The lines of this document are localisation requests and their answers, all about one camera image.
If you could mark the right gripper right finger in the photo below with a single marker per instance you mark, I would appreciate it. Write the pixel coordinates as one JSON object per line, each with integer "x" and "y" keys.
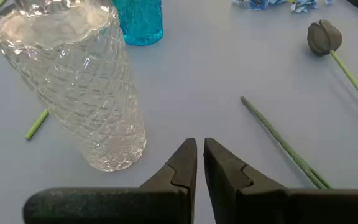
{"x": 244, "y": 205}

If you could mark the grey-green flower stem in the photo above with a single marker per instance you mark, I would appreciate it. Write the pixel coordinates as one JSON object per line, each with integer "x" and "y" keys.
{"x": 278, "y": 138}

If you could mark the clear cut-glass vase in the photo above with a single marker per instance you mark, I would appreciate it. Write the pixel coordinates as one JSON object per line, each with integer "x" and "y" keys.
{"x": 82, "y": 93}

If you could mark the blue artificial flower bunch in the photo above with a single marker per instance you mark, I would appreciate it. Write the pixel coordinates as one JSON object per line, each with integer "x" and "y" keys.
{"x": 255, "y": 3}

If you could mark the blue cut-glass vase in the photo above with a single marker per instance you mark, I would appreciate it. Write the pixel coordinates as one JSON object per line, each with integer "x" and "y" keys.
{"x": 141, "y": 21}

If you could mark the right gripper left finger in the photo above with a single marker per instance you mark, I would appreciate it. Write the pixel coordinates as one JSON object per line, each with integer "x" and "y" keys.
{"x": 166, "y": 205}

